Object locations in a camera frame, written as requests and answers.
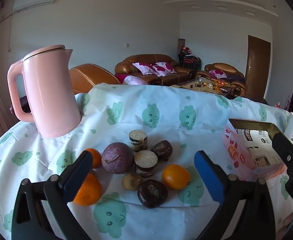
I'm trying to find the big dark passion fruit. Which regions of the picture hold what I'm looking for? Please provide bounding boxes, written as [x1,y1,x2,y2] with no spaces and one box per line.
[137,179,169,209]

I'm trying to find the large purple passion fruit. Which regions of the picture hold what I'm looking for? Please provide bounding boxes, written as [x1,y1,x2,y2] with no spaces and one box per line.
[101,142,135,174]

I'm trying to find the pink quilted cushion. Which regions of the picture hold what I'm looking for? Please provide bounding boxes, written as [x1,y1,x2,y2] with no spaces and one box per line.
[123,75,148,85]

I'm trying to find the wooden coffee table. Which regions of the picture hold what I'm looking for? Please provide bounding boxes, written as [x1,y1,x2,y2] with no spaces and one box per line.
[170,76,233,97]

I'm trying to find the pink electric kettle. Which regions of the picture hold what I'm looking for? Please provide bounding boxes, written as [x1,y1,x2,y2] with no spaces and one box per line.
[7,44,82,138]

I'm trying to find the white magenta floral pillow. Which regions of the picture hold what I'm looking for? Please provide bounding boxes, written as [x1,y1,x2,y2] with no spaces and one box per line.
[132,62,157,75]
[151,62,176,77]
[210,69,227,79]

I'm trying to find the brown wooden door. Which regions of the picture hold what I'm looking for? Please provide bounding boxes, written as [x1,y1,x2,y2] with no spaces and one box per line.
[245,35,271,100]

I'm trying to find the layered round cake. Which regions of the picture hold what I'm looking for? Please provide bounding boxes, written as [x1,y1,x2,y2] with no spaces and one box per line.
[129,129,148,153]
[134,150,158,178]

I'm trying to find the white air conditioner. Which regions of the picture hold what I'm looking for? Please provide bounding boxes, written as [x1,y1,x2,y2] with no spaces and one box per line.
[12,0,56,12]

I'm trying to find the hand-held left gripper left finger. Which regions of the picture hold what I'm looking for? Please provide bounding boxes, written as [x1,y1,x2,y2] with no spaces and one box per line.
[11,150,94,240]

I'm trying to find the small dark passion fruit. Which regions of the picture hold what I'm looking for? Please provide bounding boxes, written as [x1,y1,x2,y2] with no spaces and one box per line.
[151,140,173,160]

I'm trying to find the stacked dark chairs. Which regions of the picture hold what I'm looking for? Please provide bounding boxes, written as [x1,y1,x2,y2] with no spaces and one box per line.
[178,51,202,72]

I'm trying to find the small brown round ball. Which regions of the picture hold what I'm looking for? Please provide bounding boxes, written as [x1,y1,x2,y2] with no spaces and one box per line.
[122,172,144,191]

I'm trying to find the orange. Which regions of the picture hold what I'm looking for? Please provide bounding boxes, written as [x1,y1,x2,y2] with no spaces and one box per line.
[161,164,191,190]
[73,172,103,206]
[85,148,102,169]

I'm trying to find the white conduit pipe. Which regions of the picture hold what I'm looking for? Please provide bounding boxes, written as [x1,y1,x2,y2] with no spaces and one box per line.
[7,13,15,52]

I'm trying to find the brown leather three-seat sofa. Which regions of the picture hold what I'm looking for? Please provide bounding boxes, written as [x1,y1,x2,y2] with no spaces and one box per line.
[115,54,195,85]

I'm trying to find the brown leather armchair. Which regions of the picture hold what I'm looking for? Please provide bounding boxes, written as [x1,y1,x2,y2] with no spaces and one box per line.
[69,64,122,94]

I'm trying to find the white green printed tablecloth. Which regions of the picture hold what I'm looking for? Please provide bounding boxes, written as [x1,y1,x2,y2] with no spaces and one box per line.
[0,83,293,240]

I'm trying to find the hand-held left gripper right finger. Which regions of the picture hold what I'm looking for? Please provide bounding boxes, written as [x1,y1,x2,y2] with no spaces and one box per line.
[194,151,283,240]

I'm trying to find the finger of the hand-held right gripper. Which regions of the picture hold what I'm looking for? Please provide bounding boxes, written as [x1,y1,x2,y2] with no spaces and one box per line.
[272,132,293,207]

